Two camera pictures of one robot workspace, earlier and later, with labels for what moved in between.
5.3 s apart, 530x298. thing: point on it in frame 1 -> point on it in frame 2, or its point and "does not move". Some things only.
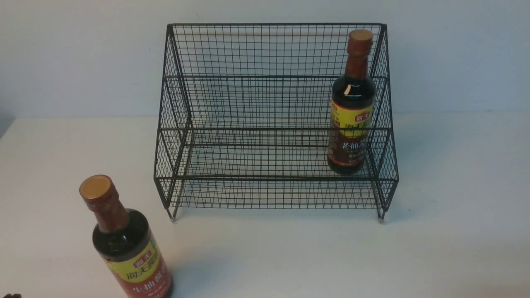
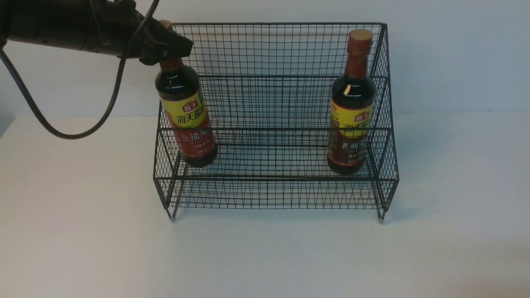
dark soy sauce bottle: [352, 107] does not move
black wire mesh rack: [273, 111] does not move
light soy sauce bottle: [124, 241] -> [180, 94]
